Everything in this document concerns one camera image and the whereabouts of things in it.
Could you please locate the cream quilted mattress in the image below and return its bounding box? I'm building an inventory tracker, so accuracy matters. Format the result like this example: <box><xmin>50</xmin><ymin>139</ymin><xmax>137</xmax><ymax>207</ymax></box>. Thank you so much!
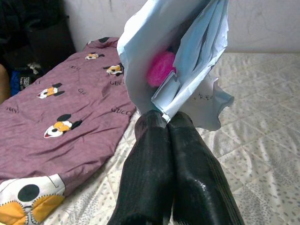
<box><xmin>44</xmin><ymin>52</ymin><xmax>300</xmax><ymax>225</ymax></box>

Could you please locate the black bag with white print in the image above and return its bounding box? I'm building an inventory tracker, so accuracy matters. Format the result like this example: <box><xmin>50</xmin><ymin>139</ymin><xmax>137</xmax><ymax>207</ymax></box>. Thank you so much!
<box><xmin>19</xmin><ymin>74</ymin><xmax>33</xmax><ymax>91</ymax></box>

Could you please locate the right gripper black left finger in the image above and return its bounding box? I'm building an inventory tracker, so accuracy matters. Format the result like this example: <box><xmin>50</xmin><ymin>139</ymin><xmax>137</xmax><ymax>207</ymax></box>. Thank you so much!
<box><xmin>106</xmin><ymin>110</ymin><xmax>174</xmax><ymax>225</ymax></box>

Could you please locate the pink fuzzy scrap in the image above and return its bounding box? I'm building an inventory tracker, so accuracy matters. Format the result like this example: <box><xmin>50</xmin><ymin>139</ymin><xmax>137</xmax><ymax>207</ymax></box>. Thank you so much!
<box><xmin>146</xmin><ymin>50</ymin><xmax>176</xmax><ymax>89</ymax></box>

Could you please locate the purple cartoon mouse blanket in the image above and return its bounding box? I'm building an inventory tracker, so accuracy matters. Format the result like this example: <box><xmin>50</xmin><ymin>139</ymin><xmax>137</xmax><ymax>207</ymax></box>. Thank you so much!
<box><xmin>0</xmin><ymin>36</ymin><xmax>138</xmax><ymax>225</ymax></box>

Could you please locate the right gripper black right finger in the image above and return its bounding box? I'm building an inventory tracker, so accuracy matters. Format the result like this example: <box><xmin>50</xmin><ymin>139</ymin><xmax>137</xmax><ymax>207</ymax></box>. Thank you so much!
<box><xmin>167</xmin><ymin>112</ymin><xmax>246</xmax><ymax>225</ymax></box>

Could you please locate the white paper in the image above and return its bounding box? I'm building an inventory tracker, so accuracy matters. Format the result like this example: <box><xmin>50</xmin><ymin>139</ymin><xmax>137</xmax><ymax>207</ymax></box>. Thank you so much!
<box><xmin>116</xmin><ymin>0</ymin><xmax>235</xmax><ymax>131</ymax></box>

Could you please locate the person with bare legs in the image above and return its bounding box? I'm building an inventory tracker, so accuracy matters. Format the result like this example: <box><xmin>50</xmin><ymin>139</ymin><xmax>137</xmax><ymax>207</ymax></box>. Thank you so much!
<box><xmin>0</xmin><ymin>64</ymin><xmax>12</xmax><ymax>105</ymax></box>

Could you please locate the blue bag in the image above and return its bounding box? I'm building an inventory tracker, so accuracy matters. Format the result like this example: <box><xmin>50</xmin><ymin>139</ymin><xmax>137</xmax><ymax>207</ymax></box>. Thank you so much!
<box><xmin>9</xmin><ymin>70</ymin><xmax>22</xmax><ymax>96</ymax></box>

